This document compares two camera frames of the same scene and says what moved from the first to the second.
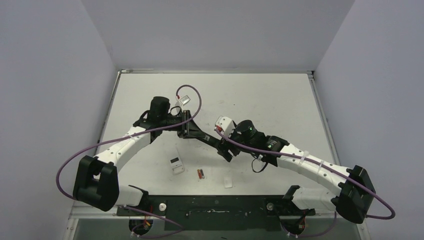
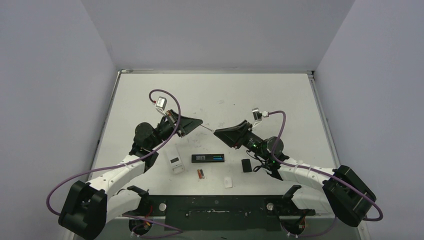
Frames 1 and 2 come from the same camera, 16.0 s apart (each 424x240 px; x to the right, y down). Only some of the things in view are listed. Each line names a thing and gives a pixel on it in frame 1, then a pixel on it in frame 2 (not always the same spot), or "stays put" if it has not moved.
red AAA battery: (199, 173) stays put
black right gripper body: (228, 145) stays put
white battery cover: (228, 182) stays put
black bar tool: (213, 141) → (207, 158)
